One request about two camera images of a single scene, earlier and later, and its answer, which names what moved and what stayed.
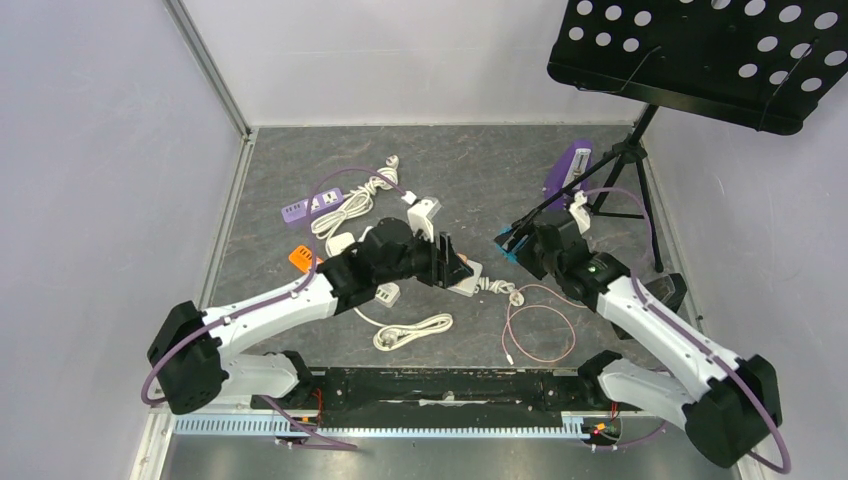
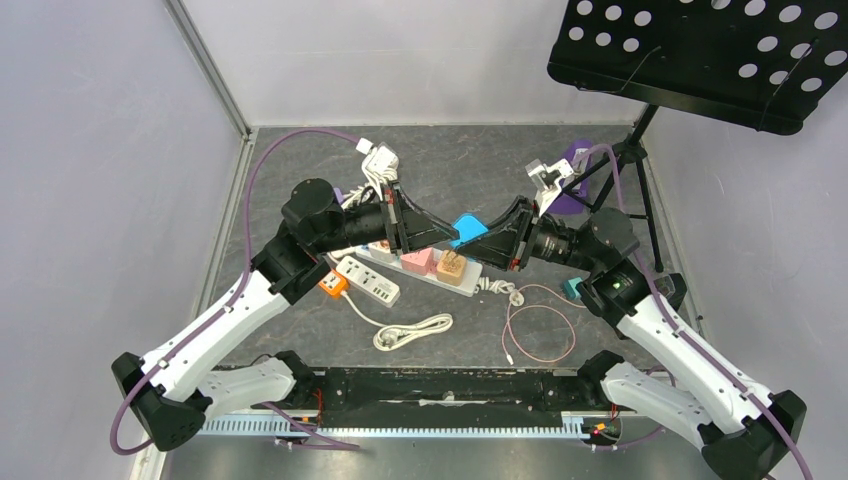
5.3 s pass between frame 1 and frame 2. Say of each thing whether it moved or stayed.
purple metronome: stayed
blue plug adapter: moved
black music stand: stayed
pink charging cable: stayed
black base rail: stayed
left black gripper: moved
